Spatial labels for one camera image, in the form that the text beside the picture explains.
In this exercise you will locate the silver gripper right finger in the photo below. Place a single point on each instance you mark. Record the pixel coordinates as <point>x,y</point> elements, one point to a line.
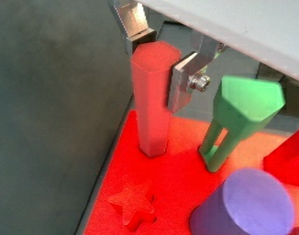
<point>188,71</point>

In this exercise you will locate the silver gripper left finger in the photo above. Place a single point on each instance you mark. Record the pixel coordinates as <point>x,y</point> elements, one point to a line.
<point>131,20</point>

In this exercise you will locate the red peg board base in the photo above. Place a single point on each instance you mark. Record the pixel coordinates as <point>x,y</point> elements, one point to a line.
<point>175,175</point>

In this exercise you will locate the green pentagon peg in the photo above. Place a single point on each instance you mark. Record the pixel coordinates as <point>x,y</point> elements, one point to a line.
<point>244,106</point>

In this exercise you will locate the red square peg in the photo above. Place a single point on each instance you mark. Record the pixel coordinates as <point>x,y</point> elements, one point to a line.
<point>282,162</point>

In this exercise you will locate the purple cylinder peg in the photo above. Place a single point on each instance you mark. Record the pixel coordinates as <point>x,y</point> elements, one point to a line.
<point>250,205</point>

